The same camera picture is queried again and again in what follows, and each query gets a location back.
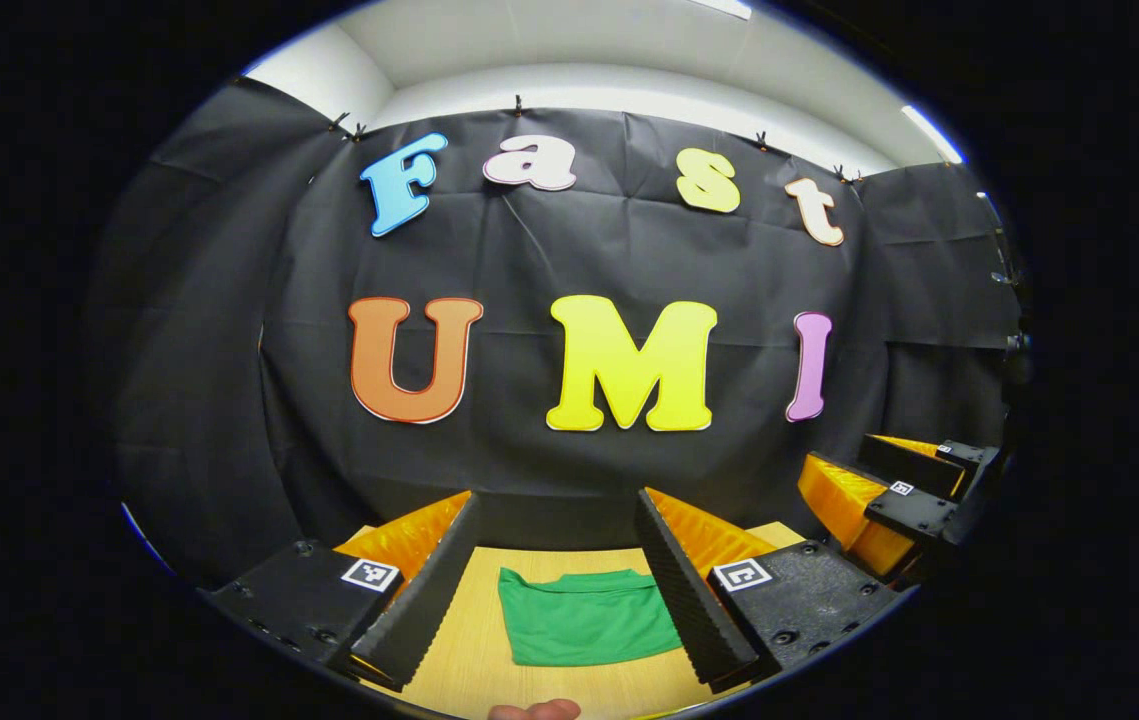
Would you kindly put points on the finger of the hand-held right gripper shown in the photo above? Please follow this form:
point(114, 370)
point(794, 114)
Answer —
point(914, 510)
point(914, 462)

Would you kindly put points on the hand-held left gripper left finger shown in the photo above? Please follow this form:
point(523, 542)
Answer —
point(419, 610)

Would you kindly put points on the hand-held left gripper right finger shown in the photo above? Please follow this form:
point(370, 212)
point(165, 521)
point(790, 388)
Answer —
point(694, 610)

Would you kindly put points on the green T-shirt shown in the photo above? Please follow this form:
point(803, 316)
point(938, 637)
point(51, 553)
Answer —
point(579, 620)

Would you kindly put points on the white ceiling light strip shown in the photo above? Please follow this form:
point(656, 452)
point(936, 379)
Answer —
point(934, 135)

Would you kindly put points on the black backdrop cloth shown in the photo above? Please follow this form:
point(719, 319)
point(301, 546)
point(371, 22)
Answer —
point(529, 250)

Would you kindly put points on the white ceiling light panel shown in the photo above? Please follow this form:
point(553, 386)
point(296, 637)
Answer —
point(727, 7)

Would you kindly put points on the row of black cloth clips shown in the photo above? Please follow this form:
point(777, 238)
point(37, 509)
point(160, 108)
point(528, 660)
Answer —
point(518, 104)

